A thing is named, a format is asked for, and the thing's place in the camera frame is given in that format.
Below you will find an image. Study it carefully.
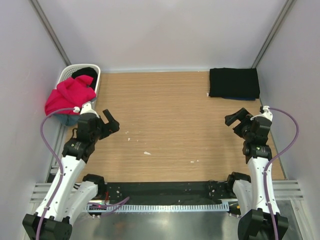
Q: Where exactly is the black t-shirt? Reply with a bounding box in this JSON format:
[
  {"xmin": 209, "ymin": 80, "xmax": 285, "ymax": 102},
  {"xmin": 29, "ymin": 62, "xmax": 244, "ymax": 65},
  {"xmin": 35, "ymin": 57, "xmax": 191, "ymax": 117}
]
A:
[{"xmin": 208, "ymin": 68, "xmax": 260, "ymax": 99}]

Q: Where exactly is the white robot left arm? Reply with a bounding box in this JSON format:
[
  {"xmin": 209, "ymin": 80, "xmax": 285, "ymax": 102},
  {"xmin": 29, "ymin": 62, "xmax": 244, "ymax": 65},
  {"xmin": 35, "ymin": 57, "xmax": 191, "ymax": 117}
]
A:
[{"xmin": 22, "ymin": 104, "xmax": 120, "ymax": 240}]

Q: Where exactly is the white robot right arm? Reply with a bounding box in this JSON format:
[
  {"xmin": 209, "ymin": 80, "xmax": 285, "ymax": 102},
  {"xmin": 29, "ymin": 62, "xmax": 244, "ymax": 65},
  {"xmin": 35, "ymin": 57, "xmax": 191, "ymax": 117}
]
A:
[{"xmin": 225, "ymin": 106, "xmax": 289, "ymax": 240}]

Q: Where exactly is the folded blue t-shirt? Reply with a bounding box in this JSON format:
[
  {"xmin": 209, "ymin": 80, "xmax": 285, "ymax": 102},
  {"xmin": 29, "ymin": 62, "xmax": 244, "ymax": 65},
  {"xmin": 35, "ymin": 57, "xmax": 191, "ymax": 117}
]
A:
[{"xmin": 222, "ymin": 97, "xmax": 256, "ymax": 101}]

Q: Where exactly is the grey-blue garment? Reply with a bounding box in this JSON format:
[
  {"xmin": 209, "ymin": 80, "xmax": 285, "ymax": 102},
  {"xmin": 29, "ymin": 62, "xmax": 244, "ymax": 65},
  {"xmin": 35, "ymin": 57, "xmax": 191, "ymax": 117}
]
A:
[{"xmin": 54, "ymin": 114, "xmax": 80, "ymax": 127}]

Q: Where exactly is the pink t-shirt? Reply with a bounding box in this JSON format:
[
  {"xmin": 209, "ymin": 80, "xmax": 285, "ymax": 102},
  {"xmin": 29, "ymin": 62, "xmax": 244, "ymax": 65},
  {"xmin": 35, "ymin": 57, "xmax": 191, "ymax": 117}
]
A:
[{"xmin": 44, "ymin": 75, "xmax": 96, "ymax": 116}]

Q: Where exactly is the black garment in basket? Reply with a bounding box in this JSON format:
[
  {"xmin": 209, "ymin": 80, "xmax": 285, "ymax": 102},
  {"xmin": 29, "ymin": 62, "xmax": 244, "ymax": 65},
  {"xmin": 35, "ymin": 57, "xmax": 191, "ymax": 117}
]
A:
[{"xmin": 71, "ymin": 67, "xmax": 98, "ymax": 85}]

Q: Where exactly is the white laundry basket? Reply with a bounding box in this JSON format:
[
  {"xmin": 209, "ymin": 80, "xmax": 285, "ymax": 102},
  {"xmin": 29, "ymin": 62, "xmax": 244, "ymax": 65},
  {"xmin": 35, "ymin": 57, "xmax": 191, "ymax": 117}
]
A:
[{"xmin": 44, "ymin": 67, "xmax": 98, "ymax": 115}]

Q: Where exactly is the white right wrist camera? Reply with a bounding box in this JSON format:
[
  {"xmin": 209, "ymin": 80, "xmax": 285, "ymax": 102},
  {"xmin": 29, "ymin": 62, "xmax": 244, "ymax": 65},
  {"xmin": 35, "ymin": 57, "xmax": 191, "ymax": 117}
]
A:
[{"xmin": 258, "ymin": 105, "xmax": 273, "ymax": 122}]

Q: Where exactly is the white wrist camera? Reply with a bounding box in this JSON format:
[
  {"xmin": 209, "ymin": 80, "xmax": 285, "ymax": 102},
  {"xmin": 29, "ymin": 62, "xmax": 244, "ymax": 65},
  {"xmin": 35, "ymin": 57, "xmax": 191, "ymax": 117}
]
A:
[
  {"xmin": 72, "ymin": 101, "xmax": 100, "ymax": 118},
  {"xmin": 258, "ymin": 105, "xmax": 273, "ymax": 122}
]

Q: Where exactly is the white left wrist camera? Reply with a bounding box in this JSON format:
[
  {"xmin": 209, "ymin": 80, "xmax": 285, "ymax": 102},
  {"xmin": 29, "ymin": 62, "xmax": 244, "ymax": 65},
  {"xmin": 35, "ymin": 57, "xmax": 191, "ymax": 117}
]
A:
[{"xmin": 72, "ymin": 101, "xmax": 100, "ymax": 118}]

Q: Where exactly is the aluminium frame rail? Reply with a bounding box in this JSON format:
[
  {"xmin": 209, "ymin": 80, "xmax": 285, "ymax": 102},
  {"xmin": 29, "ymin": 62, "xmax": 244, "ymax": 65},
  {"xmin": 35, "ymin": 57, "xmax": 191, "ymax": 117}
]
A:
[{"xmin": 272, "ymin": 180, "xmax": 304, "ymax": 201}]

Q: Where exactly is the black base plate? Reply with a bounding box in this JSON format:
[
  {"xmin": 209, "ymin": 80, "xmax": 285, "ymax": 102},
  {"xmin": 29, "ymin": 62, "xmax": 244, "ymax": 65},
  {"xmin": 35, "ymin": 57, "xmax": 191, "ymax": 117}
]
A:
[{"xmin": 104, "ymin": 180, "xmax": 236, "ymax": 206}]

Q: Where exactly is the white slotted cable duct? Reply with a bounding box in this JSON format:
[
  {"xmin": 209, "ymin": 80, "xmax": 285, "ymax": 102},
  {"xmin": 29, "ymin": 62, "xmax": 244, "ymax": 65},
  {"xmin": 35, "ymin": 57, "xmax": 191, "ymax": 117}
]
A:
[{"xmin": 85, "ymin": 202, "xmax": 230, "ymax": 214}]

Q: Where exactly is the right aluminium corner post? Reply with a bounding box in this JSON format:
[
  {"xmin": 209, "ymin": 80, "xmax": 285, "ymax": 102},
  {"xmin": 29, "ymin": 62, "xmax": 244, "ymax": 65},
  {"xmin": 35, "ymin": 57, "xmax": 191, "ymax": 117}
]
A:
[{"xmin": 251, "ymin": 0, "xmax": 297, "ymax": 69}]

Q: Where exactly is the aluminium corner post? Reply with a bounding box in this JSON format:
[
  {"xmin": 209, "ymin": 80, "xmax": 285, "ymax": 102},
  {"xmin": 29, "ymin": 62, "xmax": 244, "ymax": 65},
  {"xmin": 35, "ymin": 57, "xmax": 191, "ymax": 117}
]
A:
[
  {"xmin": 251, "ymin": 0, "xmax": 297, "ymax": 69},
  {"xmin": 29, "ymin": 0, "xmax": 72, "ymax": 66}
]

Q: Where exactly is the left aluminium corner post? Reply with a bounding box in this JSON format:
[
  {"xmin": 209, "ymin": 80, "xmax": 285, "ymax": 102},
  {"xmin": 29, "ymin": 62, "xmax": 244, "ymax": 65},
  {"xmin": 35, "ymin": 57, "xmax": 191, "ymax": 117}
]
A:
[{"xmin": 29, "ymin": 0, "xmax": 72, "ymax": 66}]

